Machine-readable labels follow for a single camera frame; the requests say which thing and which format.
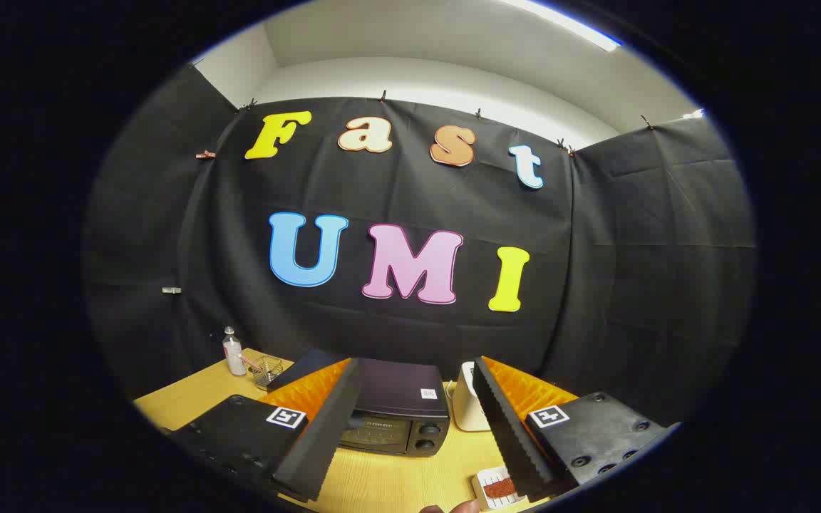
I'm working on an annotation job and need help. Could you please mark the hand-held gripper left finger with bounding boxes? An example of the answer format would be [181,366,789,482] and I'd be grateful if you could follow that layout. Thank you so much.
[167,358,363,503]

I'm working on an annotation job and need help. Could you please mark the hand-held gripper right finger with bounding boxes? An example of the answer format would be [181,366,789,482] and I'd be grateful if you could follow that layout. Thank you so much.
[473,356,682,503]

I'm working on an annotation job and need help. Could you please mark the black toaster oven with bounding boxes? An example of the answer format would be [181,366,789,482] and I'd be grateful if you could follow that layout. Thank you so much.
[267,348,452,457]

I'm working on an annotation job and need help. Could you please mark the white bread toaster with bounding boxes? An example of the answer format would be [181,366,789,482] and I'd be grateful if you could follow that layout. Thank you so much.
[452,361,491,432]

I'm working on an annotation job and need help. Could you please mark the small white rectangular dish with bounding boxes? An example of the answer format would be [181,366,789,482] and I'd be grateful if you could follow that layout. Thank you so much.
[471,467,529,510]

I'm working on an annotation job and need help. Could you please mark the clear plastic bottle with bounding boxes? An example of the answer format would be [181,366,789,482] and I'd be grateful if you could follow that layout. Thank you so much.
[222,326,247,377]

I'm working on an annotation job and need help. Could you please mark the black backdrop cloth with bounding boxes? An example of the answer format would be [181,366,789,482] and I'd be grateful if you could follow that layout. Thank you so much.
[83,63,757,428]

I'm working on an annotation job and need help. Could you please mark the wire mesh basket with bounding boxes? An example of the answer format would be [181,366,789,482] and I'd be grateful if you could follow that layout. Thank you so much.
[252,355,284,390]

